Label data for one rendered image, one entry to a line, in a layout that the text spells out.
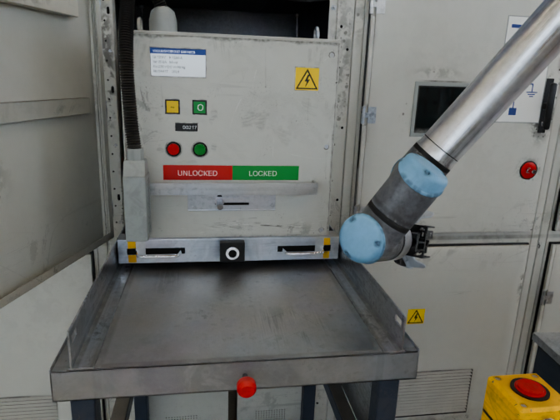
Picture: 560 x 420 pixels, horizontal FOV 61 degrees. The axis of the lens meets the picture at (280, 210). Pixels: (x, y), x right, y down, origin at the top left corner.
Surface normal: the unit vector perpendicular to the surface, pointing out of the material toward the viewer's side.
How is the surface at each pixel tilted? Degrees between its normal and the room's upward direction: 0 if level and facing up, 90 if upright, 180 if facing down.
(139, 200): 90
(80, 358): 0
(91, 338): 0
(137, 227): 90
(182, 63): 90
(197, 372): 90
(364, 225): 81
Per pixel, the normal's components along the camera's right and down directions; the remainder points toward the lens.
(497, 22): 0.14, 0.27
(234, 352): 0.04, -0.96
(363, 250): -0.62, 0.02
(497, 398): -0.99, 0.00
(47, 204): 0.99, 0.07
